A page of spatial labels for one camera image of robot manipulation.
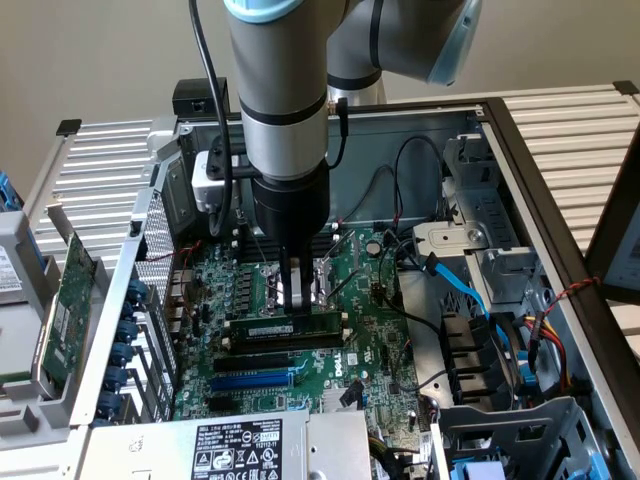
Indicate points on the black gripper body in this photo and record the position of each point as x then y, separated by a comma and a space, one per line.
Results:
290, 210

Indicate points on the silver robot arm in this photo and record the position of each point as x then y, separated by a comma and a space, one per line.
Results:
280, 75

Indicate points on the green RAM memory stick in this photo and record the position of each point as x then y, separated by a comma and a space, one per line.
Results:
344, 316

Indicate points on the CPU socket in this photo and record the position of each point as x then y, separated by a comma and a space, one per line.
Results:
321, 287

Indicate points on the silver locking lever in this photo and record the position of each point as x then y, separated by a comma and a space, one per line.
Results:
272, 286
345, 284
266, 262

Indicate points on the silver socket cover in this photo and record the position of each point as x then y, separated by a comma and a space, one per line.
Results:
354, 240

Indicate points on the green motherboard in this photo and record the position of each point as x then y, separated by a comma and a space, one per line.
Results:
370, 320

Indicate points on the coin battery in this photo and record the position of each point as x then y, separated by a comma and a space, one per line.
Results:
373, 246

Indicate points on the long black expansion slot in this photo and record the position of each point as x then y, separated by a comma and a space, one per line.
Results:
250, 364

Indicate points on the blue expansion slot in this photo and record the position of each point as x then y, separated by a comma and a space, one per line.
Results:
250, 382

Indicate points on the silver rear port block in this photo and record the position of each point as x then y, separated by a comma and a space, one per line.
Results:
179, 300

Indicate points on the open PC case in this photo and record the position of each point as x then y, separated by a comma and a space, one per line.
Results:
370, 130

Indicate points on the silver chipset heatsink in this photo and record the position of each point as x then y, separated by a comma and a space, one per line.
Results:
332, 397

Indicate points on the black angled connector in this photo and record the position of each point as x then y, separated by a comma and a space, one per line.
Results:
350, 395

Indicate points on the short black expansion slot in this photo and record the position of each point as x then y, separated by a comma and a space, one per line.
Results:
220, 404

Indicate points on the silver drive cage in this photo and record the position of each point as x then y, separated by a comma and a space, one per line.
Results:
445, 240

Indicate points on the blue card latch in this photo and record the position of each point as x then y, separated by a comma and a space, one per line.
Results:
136, 290
109, 402
129, 310
121, 353
126, 331
116, 376

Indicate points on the black box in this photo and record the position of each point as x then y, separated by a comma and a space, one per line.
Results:
190, 92

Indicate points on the black fan shroud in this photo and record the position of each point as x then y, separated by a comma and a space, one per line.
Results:
465, 350

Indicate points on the green graphics card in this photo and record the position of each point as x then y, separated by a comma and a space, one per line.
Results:
75, 280

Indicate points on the silver power supply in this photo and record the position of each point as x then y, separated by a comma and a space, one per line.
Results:
150, 450

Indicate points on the black table end cap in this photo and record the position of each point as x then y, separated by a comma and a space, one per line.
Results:
626, 87
69, 127

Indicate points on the grey parts rack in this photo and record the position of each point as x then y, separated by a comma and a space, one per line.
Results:
20, 350

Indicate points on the silver disk drive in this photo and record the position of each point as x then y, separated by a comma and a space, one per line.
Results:
10, 275

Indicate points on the blue plastic piece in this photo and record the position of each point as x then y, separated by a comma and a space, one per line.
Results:
7, 192

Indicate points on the grey disk bay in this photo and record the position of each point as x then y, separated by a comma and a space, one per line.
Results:
570, 407

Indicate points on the black framed panel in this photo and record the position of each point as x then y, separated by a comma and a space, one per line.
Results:
600, 240

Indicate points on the black camera bracket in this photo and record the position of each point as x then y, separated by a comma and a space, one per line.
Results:
242, 170

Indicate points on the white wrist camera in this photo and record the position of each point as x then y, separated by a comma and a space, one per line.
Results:
205, 187

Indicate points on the blue drive rail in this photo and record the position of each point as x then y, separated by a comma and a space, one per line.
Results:
475, 470

